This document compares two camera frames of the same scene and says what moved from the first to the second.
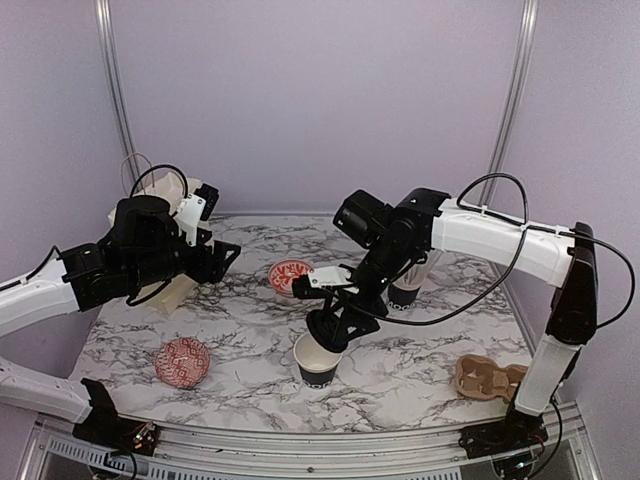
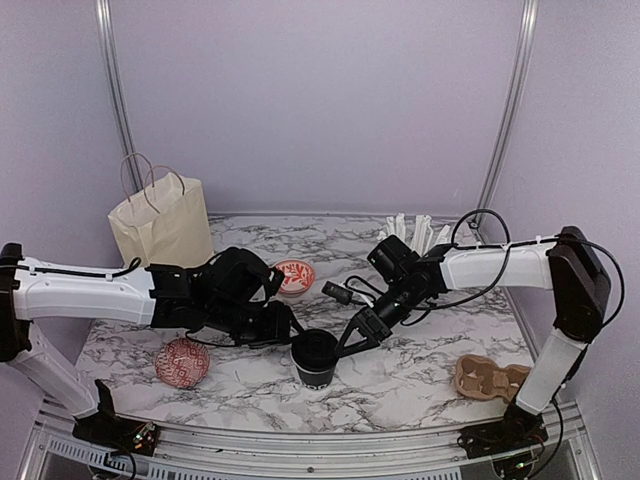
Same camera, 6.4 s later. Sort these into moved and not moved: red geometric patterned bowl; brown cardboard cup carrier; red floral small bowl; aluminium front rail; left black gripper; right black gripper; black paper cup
Moved: black paper cup; right black gripper; left black gripper
Not moved: aluminium front rail; red floral small bowl; red geometric patterned bowl; brown cardboard cup carrier
